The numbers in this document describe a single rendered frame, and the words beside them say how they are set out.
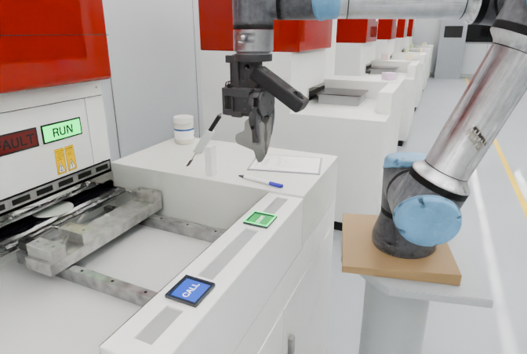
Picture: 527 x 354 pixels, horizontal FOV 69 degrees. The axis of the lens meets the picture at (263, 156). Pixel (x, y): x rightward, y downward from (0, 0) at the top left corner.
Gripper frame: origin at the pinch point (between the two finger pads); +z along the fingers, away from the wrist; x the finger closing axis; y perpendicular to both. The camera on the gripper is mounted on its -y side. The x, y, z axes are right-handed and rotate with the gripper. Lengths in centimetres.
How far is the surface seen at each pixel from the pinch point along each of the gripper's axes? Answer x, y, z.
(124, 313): 21.9, 20.1, 28.7
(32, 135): 8, 58, 0
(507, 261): -181, -83, 111
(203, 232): -8.0, 20.9, 26.3
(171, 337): 34.9, -2.3, 14.7
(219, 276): 20.8, -1.3, 14.7
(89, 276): 18.8, 32.1, 25.7
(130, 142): -178, 207, 68
